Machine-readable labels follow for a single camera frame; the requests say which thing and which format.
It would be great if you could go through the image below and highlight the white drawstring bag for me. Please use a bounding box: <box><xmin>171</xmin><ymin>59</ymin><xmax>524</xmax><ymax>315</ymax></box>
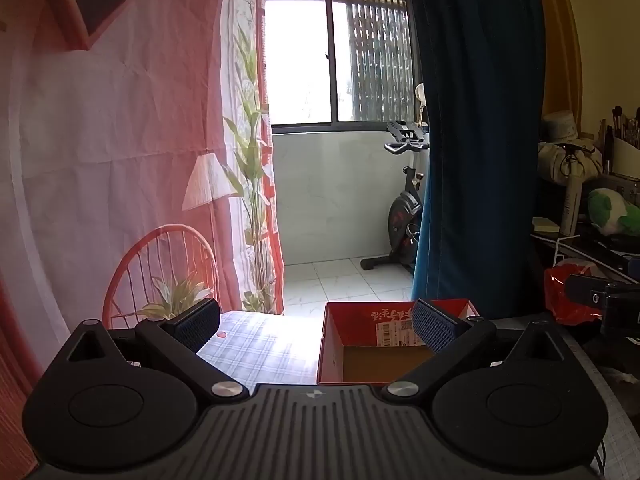
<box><xmin>537</xmin><ymin>139</ymin><xmax>604</xmax><ymax>184</ymax></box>

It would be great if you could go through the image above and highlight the yellow curtain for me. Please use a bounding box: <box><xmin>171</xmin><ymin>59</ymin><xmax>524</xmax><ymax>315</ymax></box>
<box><xmin>532</xmin><ymin>0</ymin><xmax>585</xmax><ymax>113</ymax></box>

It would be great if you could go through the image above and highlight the white spray bottle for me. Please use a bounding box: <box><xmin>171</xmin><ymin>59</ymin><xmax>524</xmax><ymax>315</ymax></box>
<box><xmin>559</xmin><ymin>152</ymin><xmax>584</xmax><ymax>238</ymax></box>

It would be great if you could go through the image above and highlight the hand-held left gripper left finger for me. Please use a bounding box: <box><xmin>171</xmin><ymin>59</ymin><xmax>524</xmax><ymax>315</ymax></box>
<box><xmin>67</xmin><ymin>298</ymin><xmax>249</xmax><ymax>402</ymax></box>

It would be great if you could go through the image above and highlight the plaid tablecloth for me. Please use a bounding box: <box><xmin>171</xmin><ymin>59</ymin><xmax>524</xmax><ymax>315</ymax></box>
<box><xmin>196</xmin><ymin>310</ymin><xmax>329</xmax><ymax>387</ymax></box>

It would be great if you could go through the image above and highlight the red plastic bag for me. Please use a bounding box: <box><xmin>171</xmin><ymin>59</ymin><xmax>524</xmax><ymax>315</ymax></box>
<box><xmin>544</xmin><ymin>259</ymin><xmax>603</xmax><ymax>326</ymax></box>

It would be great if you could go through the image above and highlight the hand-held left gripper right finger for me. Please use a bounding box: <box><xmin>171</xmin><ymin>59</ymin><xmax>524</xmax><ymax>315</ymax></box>
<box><xmin>381</xmin><ymin>298</ymin><xmax>571</xmax><ymax>401</ymax></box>

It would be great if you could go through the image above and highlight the white brush holder cup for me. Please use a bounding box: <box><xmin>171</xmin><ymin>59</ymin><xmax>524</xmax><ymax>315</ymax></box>
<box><xmin>611</xmin><ymin>135</ymin><xmax>640</xmax><ymax>179</ymax></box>

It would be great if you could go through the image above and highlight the blue curtain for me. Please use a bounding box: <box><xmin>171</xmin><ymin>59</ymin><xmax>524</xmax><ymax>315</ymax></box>
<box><xmin>402</xmin><ymin>0</ymin><xmax>547</xmax><ymax>322</ymax></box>

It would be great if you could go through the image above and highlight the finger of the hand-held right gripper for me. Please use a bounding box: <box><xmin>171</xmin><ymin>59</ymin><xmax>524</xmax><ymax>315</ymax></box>
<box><xmin>564</xmin><ymin>272</ymin><xmax>623</xmax><ymax>307</ymax></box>

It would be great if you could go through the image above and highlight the red strawberry print cardboard box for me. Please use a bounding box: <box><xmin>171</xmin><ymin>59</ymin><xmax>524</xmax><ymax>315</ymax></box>
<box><xmin>316</xmin><ymin>298</ymin><xmax>482</xmax><ymax>386</ymax></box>

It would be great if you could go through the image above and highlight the white wire rack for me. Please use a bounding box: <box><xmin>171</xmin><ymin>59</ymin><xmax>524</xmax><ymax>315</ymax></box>
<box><xmin>530</xmin><ymin>231</ymin><xmax>640</xmax><ymax>283</ymax></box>

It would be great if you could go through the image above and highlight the green white plush toy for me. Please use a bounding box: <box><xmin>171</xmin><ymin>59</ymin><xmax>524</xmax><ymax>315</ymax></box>
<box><xmin>586</xmin><ymin>187</ymin><xmax>640</xmax><ymax>238</ymax></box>

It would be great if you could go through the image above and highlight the dark framed window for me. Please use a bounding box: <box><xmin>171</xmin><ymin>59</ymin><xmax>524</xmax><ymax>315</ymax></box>
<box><xmin>264</xmin><ymin>0</ymin><xmax>420</xmax><ymax>136</ymax></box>

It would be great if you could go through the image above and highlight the black exercise bike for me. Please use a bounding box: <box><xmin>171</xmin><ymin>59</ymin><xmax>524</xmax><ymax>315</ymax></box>
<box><xmin>360</xmin><ymin>120</ymin><xmax>432</xmax><ymax>276</ymax></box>

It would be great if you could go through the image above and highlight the white ball on stick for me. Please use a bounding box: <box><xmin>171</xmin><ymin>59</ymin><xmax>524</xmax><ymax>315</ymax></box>
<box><xmin>414</xmin><ymin>82</ymin><xmax>429</xmax><ymax>126</ymax></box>

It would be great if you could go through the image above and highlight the dark desk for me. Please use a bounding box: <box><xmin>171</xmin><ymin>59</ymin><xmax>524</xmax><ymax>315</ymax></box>
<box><xmin>527</xmin><ymin>230</ymin><xmax>640</xmax><ymax>323</ymax></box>

